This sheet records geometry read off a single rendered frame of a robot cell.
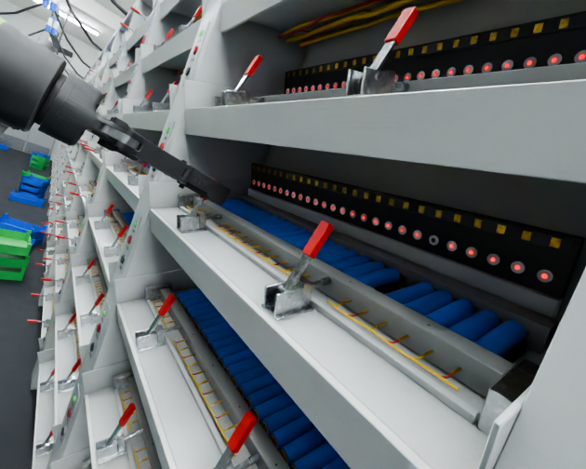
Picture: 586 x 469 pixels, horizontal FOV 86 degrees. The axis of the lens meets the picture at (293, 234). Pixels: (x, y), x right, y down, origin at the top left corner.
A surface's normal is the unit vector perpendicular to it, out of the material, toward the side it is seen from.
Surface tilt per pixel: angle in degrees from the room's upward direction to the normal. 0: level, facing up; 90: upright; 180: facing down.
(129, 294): 90
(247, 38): 90
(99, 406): 20
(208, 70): 90
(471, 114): 111
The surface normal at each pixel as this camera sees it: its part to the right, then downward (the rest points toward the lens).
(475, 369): -0.81, 0.11
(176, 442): 0.08, -0.95
